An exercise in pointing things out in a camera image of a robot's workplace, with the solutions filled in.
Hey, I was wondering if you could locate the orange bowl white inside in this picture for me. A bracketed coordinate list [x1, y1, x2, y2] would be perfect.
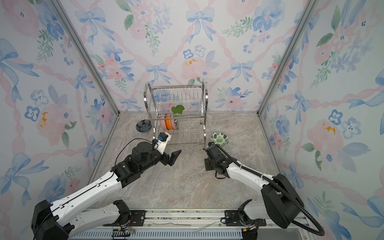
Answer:
[165, 115, 173, 131]

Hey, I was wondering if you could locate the steel wire dish rack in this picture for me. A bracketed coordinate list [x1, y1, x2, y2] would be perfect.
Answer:
[144, 82, 209, 149]

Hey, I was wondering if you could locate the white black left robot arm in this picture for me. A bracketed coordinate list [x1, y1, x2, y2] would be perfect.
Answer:
[31, 140, 181, 240]

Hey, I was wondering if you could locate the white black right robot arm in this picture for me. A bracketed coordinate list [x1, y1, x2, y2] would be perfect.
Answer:
[205, 142, 304, 229]

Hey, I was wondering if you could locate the green leaf rack ornament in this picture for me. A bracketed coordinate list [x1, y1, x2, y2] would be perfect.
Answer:
[171, 105, 185, 115]

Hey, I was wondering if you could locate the green leaf pattern bowl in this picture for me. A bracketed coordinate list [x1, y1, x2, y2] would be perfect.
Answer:
[210, 132, 230, 148]

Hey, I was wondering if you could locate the dark blue petal bowl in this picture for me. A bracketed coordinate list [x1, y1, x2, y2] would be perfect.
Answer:
[136, 119, 153, 133]

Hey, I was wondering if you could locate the black corrugated cable conduit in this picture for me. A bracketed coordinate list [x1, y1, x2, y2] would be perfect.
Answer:
[209, 143, 326, 237]

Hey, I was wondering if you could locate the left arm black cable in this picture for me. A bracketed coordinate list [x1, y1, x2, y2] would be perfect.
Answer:
[113, 137, 160, 169]

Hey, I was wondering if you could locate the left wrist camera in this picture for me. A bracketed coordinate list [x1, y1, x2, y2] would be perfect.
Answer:
[154, 132, 172, 155]

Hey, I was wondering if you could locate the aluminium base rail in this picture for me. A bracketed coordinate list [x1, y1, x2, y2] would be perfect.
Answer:
[68, 206, 314, 240]

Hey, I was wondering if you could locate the aluminium corner post left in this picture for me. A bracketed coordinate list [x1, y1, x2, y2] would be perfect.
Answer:
[48, 0, 120, 116]

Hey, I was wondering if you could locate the aluminium corner post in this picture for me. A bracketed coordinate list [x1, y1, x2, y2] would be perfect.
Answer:
[48, 0, 120, 116]
[257, 0, 318, 118]

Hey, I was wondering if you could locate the aluminium corner post right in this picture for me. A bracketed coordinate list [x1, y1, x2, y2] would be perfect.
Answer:
[257, 0, 318, 118]

